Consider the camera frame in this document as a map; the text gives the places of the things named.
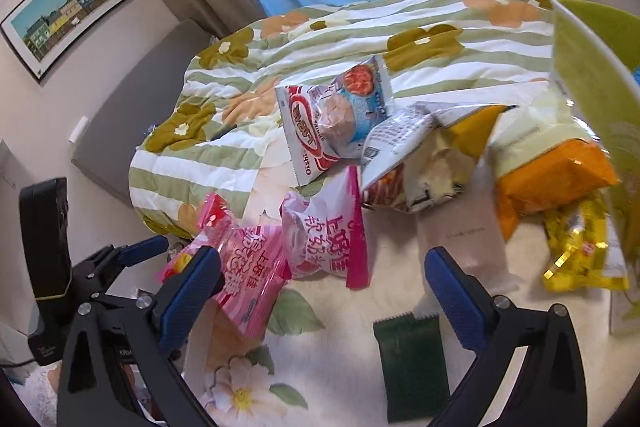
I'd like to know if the orange cream cake packet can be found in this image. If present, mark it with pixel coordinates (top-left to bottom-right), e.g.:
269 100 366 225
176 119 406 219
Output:
491 103 620 239

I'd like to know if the framed houses picture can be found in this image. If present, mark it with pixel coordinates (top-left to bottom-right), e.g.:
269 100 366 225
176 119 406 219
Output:
1 0 128 82

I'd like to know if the grey upholstered headboard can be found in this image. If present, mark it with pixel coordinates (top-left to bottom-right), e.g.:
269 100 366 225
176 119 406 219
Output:
72 20 210 206

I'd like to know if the dark green packet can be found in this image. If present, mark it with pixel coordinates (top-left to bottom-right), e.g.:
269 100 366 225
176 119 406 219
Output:
373 313 450 424

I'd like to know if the white wall switch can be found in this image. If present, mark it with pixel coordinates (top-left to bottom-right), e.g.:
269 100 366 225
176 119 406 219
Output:
68 116 89 144

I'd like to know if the yellow white snack bag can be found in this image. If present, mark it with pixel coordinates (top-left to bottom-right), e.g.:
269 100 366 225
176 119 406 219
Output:
360 102 512 213

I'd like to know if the beige snack packet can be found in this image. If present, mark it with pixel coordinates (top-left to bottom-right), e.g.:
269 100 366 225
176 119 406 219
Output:
416 184 523 295

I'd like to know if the pink striped snack bag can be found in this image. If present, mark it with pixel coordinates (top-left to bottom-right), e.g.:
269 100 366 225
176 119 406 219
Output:
160 193 291 338

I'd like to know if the pink white snack bag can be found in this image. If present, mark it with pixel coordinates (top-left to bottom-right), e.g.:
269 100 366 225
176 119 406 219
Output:
280 165 370 291

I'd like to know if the gold foil snack packet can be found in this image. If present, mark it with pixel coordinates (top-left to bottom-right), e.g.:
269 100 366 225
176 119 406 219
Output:
542 191 629 293

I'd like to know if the floral striped green quilt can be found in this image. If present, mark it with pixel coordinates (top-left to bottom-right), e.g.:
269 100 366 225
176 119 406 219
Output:
128 0 553 239

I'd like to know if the shrimp flakes snack bag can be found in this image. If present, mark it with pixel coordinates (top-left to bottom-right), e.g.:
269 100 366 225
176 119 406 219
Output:
276 55 394 186

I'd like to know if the green cardboard box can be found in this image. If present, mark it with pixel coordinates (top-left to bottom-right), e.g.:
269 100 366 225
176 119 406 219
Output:
551 0 639 335

